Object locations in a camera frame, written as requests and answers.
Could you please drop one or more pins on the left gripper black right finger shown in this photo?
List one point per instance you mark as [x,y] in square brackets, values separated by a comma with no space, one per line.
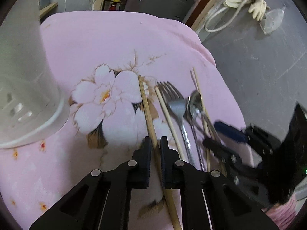
[209,200]

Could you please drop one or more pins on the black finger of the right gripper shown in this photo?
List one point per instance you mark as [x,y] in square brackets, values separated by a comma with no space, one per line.
[229,160]
[230,131]

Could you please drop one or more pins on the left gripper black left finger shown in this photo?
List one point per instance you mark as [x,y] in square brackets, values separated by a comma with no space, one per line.
[101,200]

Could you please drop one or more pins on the wooden chopstick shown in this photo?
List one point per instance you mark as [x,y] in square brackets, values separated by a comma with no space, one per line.
[156,150]
[170,123]
[207,125]

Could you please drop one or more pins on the steel spoon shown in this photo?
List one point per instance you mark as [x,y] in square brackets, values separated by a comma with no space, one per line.
[193,108]

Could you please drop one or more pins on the steel fork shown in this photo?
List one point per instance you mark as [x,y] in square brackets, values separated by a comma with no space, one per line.
[176,104]

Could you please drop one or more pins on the white plastic utensil holder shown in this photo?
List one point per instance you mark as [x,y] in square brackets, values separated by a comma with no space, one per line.
[33,107]

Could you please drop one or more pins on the pink floral table cloth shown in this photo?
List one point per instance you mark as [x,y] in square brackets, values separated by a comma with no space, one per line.
[98,59]

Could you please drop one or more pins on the dark grey cabinet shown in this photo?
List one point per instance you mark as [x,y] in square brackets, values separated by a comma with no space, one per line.
[168,9]

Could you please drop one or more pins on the rubber gloves on wall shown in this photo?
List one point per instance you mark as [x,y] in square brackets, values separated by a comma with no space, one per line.
[257,7]

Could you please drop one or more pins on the wooden door frame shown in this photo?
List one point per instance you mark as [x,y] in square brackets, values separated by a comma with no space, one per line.
[194,21]

